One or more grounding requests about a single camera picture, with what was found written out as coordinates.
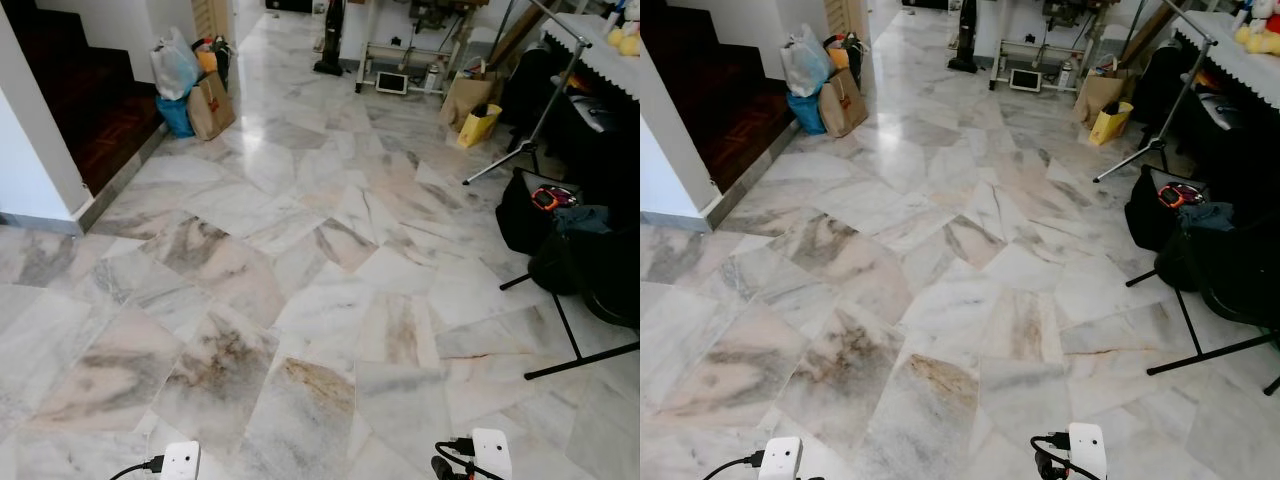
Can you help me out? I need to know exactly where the yellow plush toy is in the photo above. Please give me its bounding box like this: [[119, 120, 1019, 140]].
[[604, 0, 641, 57], [1232, 0, 1280, 56]]

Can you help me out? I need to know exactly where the blue bag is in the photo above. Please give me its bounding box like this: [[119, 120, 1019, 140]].
[[155, 93, 197, 139], [786, 92, 829, 136]]

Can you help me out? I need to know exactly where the white plastic bag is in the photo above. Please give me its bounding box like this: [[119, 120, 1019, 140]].
[[780, 24, 834, 98], [150, 27, 202, 101]]

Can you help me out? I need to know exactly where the yellow paper bag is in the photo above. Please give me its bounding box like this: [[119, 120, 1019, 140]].
[[1088, 100, 1135, 147], [457, 102, 504, 150]]

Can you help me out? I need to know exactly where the blue cloth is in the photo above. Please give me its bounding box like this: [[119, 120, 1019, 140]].
[[1180, 202, 1237, 235], [553, 204, 613, 239]]

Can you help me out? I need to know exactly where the brown paper bag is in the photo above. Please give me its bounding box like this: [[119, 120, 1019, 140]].
[[1073, 68, 1131, 129], [186, 68, 238, 142], [439, 68, 501, 133], [818, 68, 870, 139]]

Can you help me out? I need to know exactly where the black upright vacuum cleaner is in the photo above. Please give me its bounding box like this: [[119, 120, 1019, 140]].
[[313, 0, 349, 77], [947, 0, 981, 74]]

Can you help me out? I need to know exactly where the black metal stand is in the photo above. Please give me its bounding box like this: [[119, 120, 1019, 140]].
[[1125, 268, 1280, 396], [499, 270, 641, 382]]

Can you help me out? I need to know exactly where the dark wooden staircase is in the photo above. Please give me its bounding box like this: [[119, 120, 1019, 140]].
[[640, 0, 801, 194], [8, 0, 169, 197]]

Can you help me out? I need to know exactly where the black round bag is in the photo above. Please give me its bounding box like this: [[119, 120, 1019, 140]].
[[1153, 228, 1226, 293], [527, 230, 601, 297]]

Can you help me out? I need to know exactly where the white metal rack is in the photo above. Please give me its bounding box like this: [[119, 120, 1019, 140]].
[[355, 0, 473, 98], [988, 0, 1101, 94]]

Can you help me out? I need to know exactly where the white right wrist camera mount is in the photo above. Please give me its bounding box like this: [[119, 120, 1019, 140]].
[[470, 428, 514, 480], [1067, 422, 1109, 480]]

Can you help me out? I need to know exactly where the silver microphone stand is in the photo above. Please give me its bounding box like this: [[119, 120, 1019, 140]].
[[1092, 0, 1221, 184], [462, 0, 593, 187]]

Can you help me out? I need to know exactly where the orange black device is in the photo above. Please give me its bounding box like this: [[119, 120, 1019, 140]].
[[1158, 182, 1206, 210], [530, 184, 576, 213]]

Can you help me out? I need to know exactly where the white cloth covered table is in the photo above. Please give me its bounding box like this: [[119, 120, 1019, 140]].
[[543, 12, 641, 103], [1172, 10, 1280, 111]]

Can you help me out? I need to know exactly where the black orange bag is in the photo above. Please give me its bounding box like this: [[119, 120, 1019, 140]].
[[825, 32, 863, 81], [193, 35, 233, 86]]

